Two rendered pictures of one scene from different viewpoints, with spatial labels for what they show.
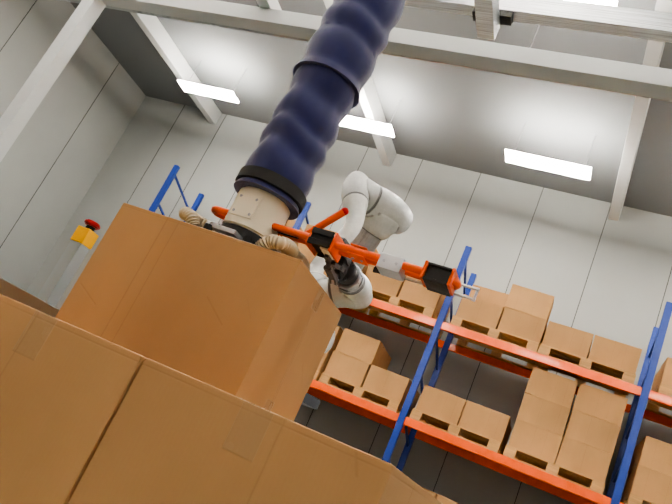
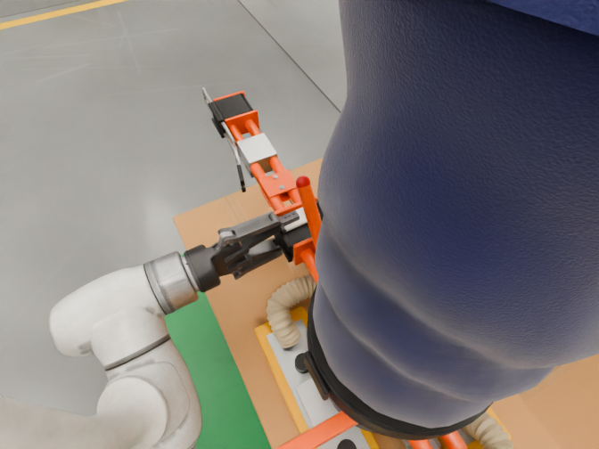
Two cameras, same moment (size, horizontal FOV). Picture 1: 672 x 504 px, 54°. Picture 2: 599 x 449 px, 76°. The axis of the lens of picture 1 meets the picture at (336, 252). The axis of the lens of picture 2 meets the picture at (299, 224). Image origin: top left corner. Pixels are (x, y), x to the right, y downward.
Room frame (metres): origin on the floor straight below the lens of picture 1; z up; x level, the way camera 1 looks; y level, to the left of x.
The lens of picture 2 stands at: (2.09, 0.26, 1.64)
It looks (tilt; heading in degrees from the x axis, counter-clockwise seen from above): 55 degrees down; 218
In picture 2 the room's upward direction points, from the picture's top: straight up
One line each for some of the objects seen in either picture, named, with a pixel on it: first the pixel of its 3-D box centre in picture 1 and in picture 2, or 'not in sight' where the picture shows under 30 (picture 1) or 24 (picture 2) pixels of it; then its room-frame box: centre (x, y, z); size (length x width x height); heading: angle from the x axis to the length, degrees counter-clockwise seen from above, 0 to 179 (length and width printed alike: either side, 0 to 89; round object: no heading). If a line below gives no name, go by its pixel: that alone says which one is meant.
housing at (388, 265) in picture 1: (392, 266); (258, 155); (1.69, -0.16, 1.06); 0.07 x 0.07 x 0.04; 64
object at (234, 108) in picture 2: (439, 278); (236, 114); (1.63, -0.28, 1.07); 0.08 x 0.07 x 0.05; 64
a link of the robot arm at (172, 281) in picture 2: (349, 278); (174, 281); (1.99, -0.07, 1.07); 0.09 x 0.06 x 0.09; 66
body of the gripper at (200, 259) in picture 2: (343, 268); (217, 261); (1.92, -0.04, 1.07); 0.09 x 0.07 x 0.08; 156
